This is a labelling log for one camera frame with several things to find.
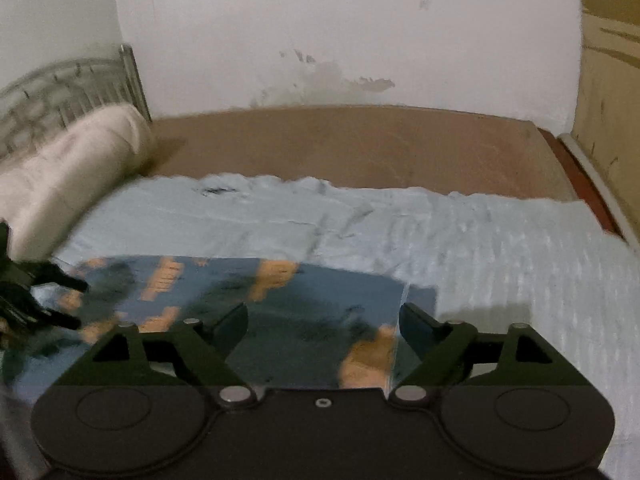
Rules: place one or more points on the white bolster pillow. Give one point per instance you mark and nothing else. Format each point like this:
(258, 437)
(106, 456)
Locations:
(75, 170)

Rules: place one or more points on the metal headboard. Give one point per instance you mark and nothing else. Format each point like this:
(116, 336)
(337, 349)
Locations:
(60, 90)

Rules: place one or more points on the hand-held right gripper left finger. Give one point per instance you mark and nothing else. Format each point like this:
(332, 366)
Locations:
(232, 327)

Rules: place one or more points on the blue pants with orange print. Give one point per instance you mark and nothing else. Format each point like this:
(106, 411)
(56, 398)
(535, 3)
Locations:
(310, 320)

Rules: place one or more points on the light blue blanket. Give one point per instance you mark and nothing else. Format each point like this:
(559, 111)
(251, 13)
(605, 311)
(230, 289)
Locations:
(500, 260)

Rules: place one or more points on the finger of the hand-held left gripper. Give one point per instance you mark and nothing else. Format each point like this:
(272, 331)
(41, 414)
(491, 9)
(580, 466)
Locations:
(60, 319)
(62, 280)

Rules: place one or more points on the patterned wooden wardrobe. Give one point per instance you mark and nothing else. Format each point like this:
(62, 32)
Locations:
(607, 85)

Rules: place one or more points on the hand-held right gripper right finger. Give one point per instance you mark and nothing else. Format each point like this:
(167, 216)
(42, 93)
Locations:
(415, 330)

